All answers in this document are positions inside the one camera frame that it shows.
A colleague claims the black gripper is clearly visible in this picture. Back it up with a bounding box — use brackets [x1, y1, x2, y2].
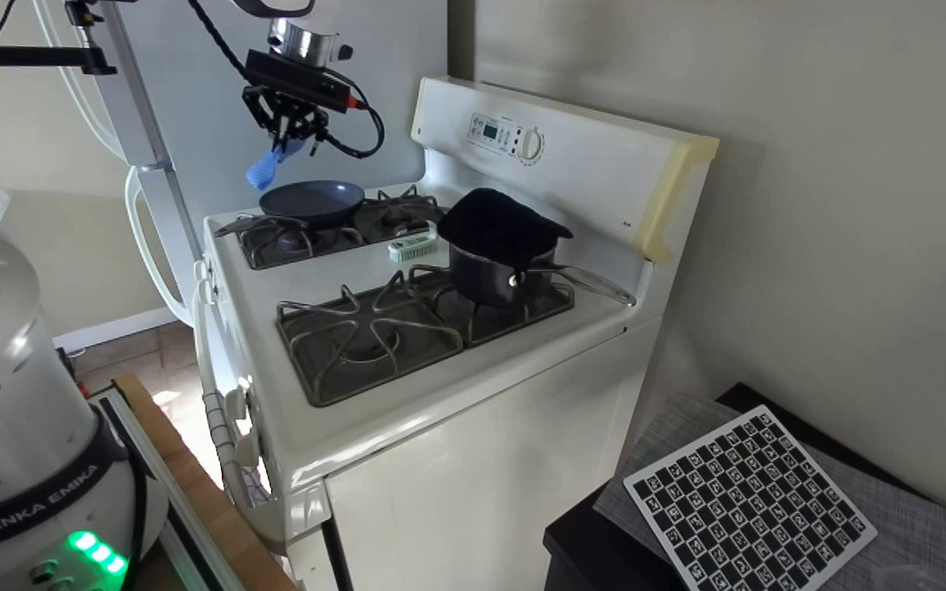
[269, 86, 327, 163]

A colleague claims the blue towel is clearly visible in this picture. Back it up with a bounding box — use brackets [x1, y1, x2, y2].
[242, 139, 305, 193]

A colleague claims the grey blue frying pan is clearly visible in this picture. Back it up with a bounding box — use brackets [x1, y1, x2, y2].
[256, 177, 367, 232]

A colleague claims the white striped kitchen towel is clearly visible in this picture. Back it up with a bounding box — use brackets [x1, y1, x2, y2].
[197, 379, 271, 517]

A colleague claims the black stove grate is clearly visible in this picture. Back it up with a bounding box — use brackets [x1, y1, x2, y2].
[232, 188, 443, 269]
[271, 260, 582, 409]

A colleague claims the pale grey refrigerator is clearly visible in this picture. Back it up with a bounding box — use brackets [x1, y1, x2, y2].
[31, 0, 452, 330]

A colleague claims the dark metal pot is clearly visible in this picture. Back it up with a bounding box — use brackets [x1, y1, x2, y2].
[446, 239, 582, 311]

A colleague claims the black rod with orange tape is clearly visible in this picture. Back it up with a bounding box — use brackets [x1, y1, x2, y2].
[0, 38, 123, 79]

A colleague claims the robot stand with wooden edge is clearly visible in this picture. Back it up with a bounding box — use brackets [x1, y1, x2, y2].
[55, 349, 302, 591]

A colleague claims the white gas stove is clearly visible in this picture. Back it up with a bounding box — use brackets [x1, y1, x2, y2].
[190, 72, 724, 591]

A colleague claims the black side table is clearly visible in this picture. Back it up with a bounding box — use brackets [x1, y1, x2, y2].
[540, 376, 946, 591]

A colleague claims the black white calibration checkerboard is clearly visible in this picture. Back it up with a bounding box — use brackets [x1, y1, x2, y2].
[622, 404, 881, 591]

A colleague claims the black white checker calibration board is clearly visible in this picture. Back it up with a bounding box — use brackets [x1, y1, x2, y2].
[590, 386, 946, 591]

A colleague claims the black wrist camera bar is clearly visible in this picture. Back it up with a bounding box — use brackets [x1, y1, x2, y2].
[242, 46, 367, 110]

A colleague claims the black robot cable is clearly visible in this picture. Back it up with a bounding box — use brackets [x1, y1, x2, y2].
[186, 0, 386, 160]

